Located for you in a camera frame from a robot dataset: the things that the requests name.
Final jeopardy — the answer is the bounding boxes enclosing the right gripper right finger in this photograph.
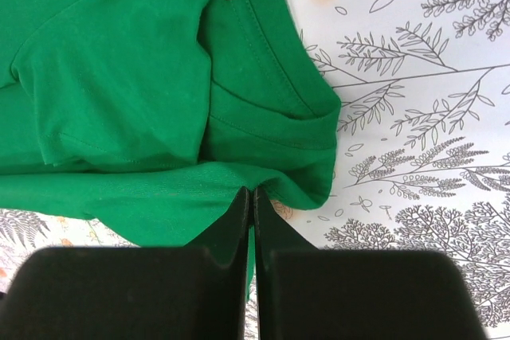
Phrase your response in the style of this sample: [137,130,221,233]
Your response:
[253,188,485,339]

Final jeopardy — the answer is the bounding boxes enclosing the green t-shirt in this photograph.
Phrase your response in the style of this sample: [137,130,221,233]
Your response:
[0,0,343,309]

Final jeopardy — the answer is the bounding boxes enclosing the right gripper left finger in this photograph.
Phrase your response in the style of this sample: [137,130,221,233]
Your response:
[1,189,250,339]

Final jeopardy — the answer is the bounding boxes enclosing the floral table mat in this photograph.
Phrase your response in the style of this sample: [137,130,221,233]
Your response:
[1,0,509,339]

